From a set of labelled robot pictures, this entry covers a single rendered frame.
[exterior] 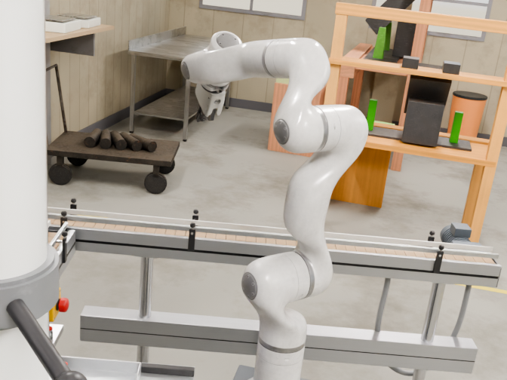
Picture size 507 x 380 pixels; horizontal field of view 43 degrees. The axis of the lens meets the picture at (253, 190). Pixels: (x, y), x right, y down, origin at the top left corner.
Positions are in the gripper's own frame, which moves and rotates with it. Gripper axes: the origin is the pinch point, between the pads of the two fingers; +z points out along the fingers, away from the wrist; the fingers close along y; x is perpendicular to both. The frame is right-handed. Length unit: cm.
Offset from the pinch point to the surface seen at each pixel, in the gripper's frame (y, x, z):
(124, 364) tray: -59, 39, 22
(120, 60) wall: 365, -128, 409
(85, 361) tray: -55, 48, 24
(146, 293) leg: -18, 10, 90
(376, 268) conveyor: -46, -67, 53
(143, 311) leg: -23, 12, 96
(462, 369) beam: -89, -100, 79
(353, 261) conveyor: -40, -59, 53
